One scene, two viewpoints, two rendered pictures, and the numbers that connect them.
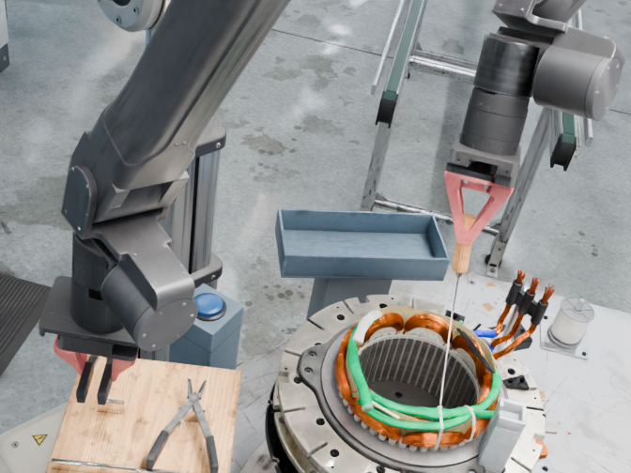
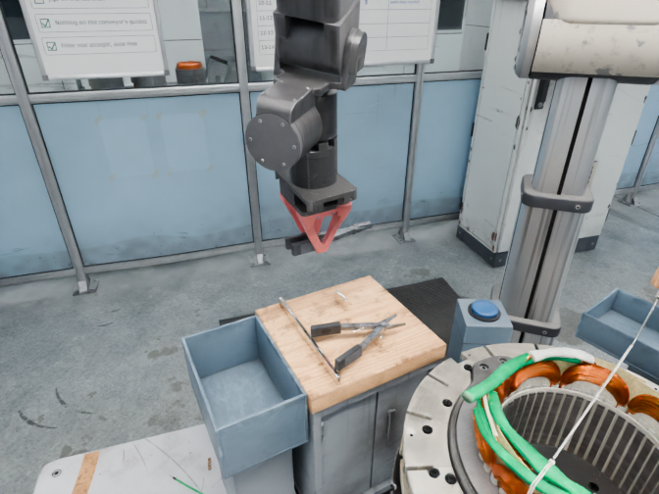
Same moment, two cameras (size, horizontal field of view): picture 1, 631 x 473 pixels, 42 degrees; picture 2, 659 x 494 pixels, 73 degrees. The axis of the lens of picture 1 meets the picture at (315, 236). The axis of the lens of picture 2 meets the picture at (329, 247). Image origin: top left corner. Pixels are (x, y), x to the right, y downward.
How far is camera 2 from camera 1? 0.58 m
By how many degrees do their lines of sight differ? 55
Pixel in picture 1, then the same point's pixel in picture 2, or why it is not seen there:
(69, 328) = (284, 175)
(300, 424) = (428, 390)
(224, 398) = (412, 348)
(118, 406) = (342, 301)
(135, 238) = (297, 79)
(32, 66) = (608, 254)
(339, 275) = (636, 365)
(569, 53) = not seen: outside the picture
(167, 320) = (270, 135)
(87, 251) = not seen: hidden behind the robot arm
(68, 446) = (300, 302)
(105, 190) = (278, 20)
